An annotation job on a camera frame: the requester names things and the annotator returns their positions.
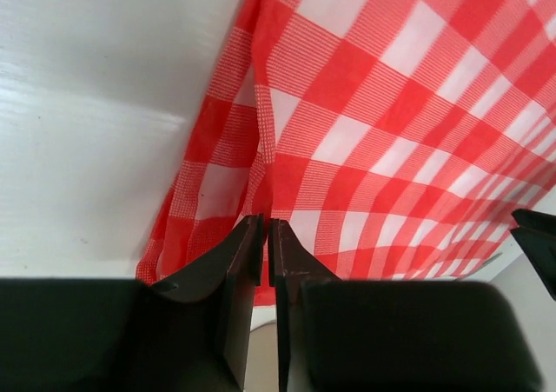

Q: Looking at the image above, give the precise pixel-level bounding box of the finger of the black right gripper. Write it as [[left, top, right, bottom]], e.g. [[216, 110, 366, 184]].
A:
[[511, 209, 556, 299]]

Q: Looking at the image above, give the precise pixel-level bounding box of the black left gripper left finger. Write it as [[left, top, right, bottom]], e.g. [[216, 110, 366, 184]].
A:
[[1, 216, 264, 391]]

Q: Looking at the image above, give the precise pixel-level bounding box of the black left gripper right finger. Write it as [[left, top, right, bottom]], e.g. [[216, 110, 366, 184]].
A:
[[268, 219, 544, 391]]

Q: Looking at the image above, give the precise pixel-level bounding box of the red white checkered cloth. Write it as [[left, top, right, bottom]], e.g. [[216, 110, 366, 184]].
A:
[[136, 0, 555, 283]]

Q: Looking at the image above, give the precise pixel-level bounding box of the beige cup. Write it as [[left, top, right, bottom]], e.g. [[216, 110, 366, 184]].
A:
[[244, 322, 279, 392]]

